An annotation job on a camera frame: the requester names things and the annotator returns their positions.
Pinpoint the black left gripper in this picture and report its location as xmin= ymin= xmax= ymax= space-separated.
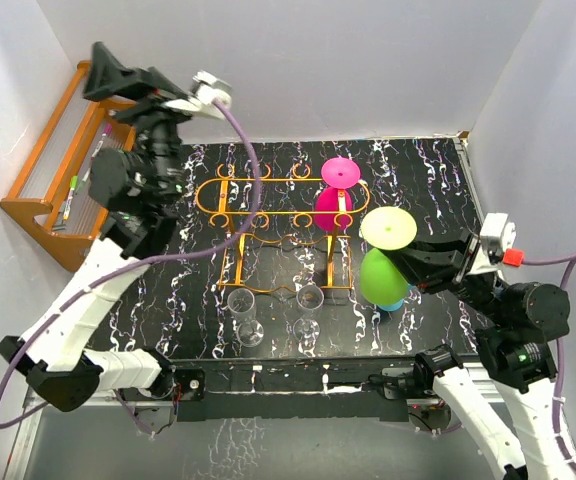
xmin=85 ymin=45 xmax=198 ymax=199

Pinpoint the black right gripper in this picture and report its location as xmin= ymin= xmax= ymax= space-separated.
xmin=376 ymin=226 xmax=508 ymax=324

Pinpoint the green wine glass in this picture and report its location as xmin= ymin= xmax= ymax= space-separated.
xmin=359 ymin=206 xmax=417 ymax=306

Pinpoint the pink wine glass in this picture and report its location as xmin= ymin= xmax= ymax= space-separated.
xmin=314 ymin=157 xmax=361 ymax=233

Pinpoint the clear wine glass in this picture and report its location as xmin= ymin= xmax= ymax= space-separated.
xmin=227 ymin=288 xmax=264 ymax=348
xmin=292 ymin=284 xmax=325 ymax=352

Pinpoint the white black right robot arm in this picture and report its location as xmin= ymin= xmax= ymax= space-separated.
xmin=385 ymin=234 xmax=576 ymax=479

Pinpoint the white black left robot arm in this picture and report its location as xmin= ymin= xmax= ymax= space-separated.
xmin=0 ymin=42 xmax=191 ymax=412

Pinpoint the blue wine glass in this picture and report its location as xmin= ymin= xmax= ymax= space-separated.
xmin=377 ymin=297 xmax=406 ymax=312

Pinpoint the orange wooden shelf rack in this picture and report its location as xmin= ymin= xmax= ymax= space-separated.
xmin=0 ymin=61 xmax=135 ymax=272

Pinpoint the pink capped marker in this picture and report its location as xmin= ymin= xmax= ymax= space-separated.
xmin=91 ymin=124 xmax=112 ymax=158

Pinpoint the green capped marker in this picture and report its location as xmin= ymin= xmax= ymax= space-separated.
xmin=62 ymin=171 xmax=89 ymax=222

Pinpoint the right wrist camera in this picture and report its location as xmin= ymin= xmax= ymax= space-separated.
xmin=467 ymin=213 xmax=524 ymax=275

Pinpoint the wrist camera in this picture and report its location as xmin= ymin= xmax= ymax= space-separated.
xmin=163 ymin=71 xmax=232 ymax=120
xmin=467 ymin=213 xmax=524 ymax=275

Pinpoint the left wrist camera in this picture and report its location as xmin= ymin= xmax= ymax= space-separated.
xmin=163 ymin=71 xmax=232 ymax=120

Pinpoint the gold wire wine glass rack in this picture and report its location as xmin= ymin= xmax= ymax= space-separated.
xmin=211 ymin=165 xmax=372 ymax=294

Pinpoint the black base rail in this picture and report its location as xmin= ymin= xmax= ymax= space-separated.
xmin=117 ymin=355 xmax=474 ymax=424

